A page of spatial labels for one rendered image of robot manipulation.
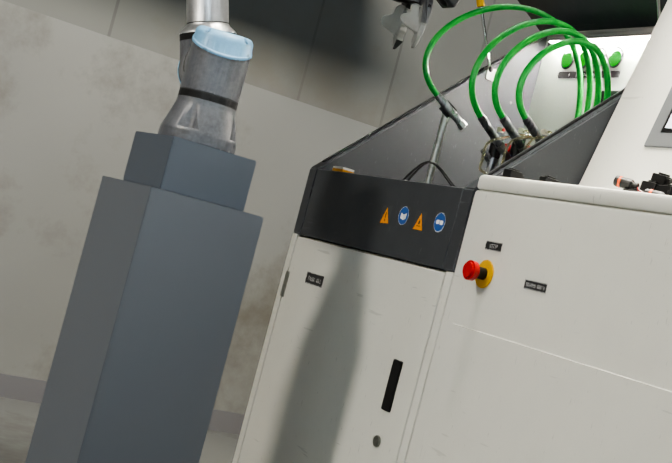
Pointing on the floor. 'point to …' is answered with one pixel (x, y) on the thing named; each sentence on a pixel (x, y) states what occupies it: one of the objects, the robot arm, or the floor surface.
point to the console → (563, 314)
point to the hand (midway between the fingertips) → (407, 44)
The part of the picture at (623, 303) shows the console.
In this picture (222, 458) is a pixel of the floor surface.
